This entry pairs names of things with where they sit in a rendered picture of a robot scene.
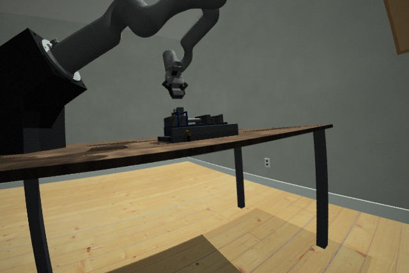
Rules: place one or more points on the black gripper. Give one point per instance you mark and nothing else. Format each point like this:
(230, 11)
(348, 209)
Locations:
(174, 82)

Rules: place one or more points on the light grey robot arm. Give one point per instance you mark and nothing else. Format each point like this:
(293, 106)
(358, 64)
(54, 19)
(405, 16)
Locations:
(85, 45)

